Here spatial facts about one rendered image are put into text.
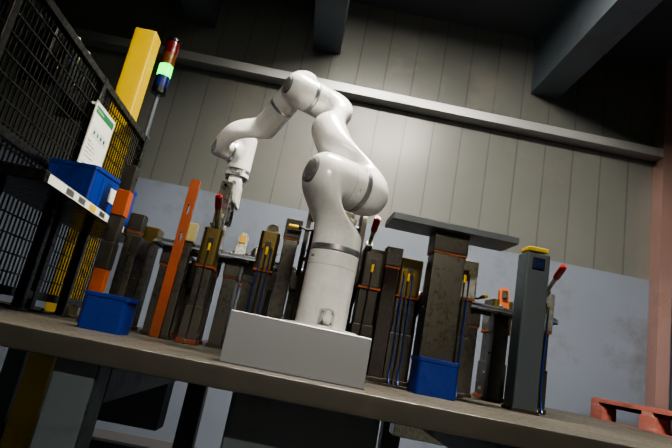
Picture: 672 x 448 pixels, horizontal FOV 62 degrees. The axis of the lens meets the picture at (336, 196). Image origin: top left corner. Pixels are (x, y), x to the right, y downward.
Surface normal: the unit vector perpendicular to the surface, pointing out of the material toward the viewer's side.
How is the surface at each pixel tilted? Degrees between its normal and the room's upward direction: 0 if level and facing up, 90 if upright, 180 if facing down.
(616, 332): 90
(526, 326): 90
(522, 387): 90
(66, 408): 90
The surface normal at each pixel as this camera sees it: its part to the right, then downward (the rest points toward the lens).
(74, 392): 0.07, -0.26
